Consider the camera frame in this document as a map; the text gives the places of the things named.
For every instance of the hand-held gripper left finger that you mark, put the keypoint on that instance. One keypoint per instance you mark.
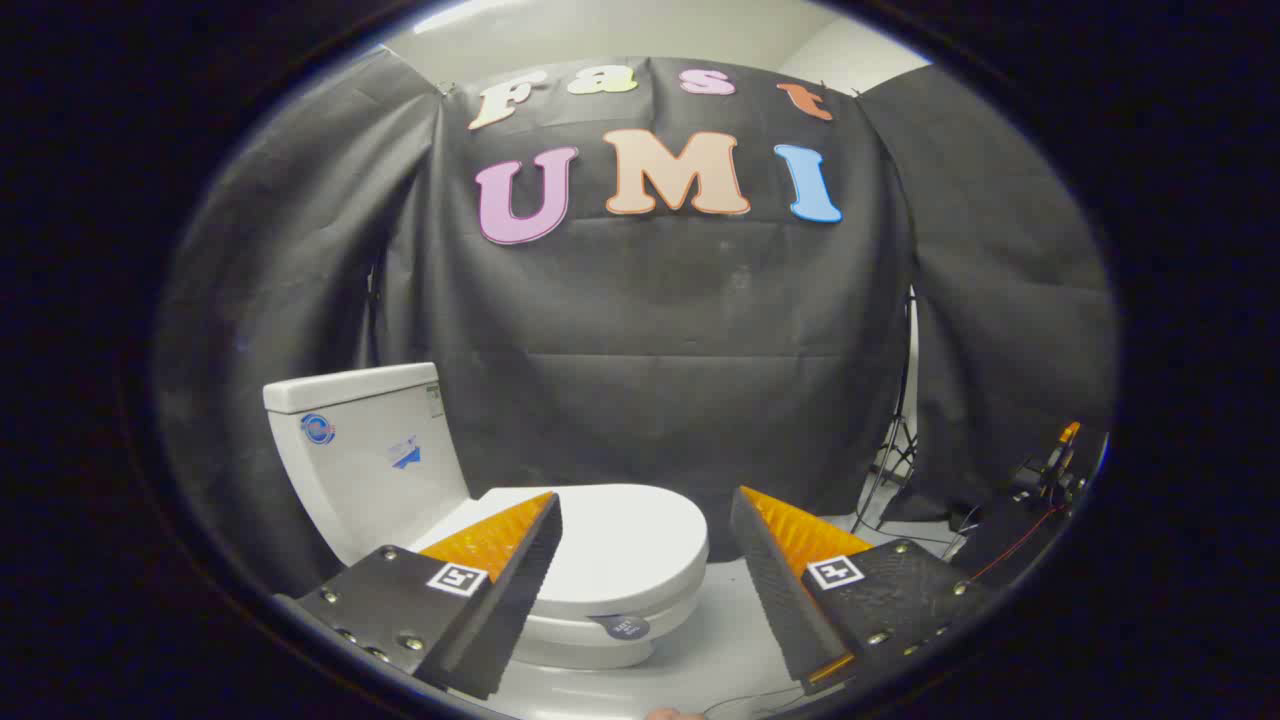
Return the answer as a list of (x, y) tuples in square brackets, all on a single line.
[(510, 620)]

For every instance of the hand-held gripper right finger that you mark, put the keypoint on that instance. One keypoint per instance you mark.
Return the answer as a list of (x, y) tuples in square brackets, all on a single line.
[(775, 590)]

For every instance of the white toilet lid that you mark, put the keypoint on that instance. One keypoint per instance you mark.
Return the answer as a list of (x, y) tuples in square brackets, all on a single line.
[(625, 540)]

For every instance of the white toilet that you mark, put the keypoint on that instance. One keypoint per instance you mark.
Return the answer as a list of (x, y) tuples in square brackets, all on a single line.
[(370, 480)]

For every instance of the white toilet tank cover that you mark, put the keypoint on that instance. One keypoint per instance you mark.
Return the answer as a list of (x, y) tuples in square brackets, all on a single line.
[(345, 385)]

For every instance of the black light stand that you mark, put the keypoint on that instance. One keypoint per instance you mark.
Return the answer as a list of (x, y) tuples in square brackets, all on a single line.
[(897, 440)]

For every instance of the black backdrop cloth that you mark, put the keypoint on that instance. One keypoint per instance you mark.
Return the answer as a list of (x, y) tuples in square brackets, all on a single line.
[(650, 330)]

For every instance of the black equipment with orange tip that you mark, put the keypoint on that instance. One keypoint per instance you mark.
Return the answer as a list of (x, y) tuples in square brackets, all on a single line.
[(1045, 480)]

